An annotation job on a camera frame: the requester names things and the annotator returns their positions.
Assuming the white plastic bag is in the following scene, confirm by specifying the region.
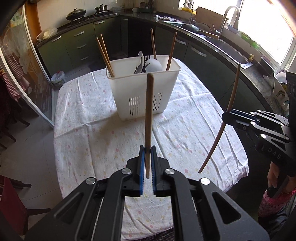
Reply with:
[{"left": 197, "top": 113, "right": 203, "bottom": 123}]
[{"left": 36, "top": 28, "right": 58, "bottom": 42}]

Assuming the small steel pot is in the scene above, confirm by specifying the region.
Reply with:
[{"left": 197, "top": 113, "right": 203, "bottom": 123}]
[{"left": 95, "top": 4, "right": 108, "bottom": 14}]

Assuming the white floral tablecloth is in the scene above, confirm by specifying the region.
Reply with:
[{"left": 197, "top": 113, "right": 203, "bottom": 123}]
[{"left": 54, "top": 63, "right": 249, "bottom": 240}]

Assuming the red checkered apron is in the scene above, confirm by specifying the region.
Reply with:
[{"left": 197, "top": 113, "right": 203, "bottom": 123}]
[{"left": 1, "top": 66, "right": 21, "bottom": 102}]

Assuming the brown wooden chopstick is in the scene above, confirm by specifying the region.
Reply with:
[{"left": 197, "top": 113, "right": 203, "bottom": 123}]
[{"left": 99, "top": 34, "right": 115, "bottom": 77}]

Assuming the white plastic utensil basket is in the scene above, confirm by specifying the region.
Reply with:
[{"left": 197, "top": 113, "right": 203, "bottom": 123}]
[{"left": 106, "top": 55, "right": 181, "bottom": 121}]

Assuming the sliding glass door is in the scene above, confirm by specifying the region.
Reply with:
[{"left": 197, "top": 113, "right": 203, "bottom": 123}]
[{"left": 1, "top": 6, "right": 54, "bottom": 127}]

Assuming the red chair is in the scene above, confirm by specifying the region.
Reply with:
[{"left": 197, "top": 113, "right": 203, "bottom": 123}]
[{"left": 1, "top": 177, "right": 29, "bottom": 235}]

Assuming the black wok with lid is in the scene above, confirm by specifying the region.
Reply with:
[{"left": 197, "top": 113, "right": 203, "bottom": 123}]
[{"left": 66, "top": 9, "right": 86, "bottom": 21}]

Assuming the light wooden chopstick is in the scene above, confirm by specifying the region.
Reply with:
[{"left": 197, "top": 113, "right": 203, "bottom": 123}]
[{"left": 145, "top": 73, "right": 154, "bottom": 179}]

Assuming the red-handled wooden chopstick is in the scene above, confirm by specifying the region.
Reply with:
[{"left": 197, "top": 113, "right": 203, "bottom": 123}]
[{"left": 96, "top": 37, "right": 115, "bottom": 77}]

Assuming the steel kitchen sink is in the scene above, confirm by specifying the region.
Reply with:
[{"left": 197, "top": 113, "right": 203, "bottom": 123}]
[{"left": 205, "top": 37, "right": 252, "bottom": 69}]

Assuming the white plastic spoon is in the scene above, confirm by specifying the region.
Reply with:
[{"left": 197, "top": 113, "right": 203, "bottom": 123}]
[{"left": 145, "top": 59, "right": 163, "bottom": 73}]

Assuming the white trash bin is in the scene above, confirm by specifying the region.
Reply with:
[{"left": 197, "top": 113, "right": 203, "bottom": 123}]
[{"left": 51, "top": 71, "right": 65, "bottom": 84}]

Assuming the black plastic fork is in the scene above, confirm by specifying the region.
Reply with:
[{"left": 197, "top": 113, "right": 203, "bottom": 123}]
[{"left": 142, "top": 55, "right": 151, "bottom": 73}]

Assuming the person's hand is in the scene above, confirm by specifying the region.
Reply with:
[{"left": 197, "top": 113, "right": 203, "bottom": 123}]
[{"left": 267, "top": 162, "right": 295, "bottom": 203}]

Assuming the dark wooden chopstick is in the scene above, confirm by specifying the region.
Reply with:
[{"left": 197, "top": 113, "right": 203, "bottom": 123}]
[{"left": 150, "top": 28, "right": 157, "bottom": 60}]

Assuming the metal fork black handle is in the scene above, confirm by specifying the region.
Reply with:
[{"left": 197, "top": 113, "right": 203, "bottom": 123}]
[{"left": 134, "top": 51, "right": 144, "bottom": 74}]

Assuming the steel kitchen faucet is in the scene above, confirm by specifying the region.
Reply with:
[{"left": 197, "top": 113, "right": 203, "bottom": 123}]
[{"left": 218, "top": 6, "right": 240, "bottom": 37}]

